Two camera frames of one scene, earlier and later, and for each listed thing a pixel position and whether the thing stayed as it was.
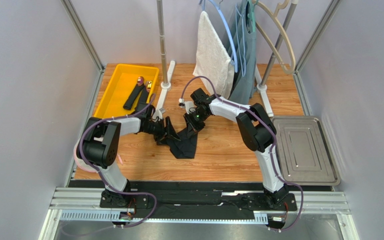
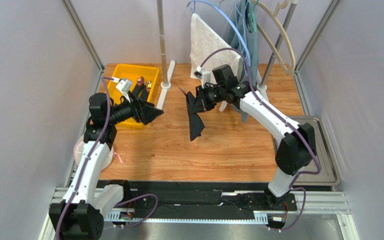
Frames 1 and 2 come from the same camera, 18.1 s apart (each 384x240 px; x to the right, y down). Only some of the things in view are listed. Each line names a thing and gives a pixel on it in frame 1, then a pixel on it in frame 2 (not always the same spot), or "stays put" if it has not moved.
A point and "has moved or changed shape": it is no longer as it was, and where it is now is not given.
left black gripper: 170,130 to 145,110
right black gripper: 192,123 to 198,101
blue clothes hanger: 217,7 to 200,1
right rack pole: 262,87 stays put
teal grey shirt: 243,84 stays put
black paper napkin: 184,149 has moved or changed shape
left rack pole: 165,85 stays put
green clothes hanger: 253,17 stays put
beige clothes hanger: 274,15 stays put
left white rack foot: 166,86 stays put
